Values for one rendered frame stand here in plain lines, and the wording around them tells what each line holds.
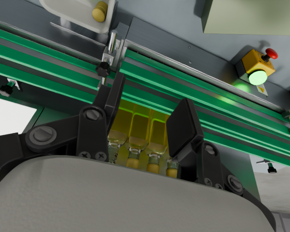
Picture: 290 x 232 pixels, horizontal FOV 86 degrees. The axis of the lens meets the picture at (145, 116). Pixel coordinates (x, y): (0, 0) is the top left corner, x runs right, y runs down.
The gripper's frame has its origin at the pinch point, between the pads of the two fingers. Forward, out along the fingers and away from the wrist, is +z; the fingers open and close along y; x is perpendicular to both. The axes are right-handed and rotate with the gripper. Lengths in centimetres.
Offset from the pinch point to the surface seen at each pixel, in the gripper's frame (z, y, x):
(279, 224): 225, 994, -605
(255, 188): 23, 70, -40
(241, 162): 33, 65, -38
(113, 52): 25.3, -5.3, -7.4
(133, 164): 11.8, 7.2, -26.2
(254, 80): 34.6, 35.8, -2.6
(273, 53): 38, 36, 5
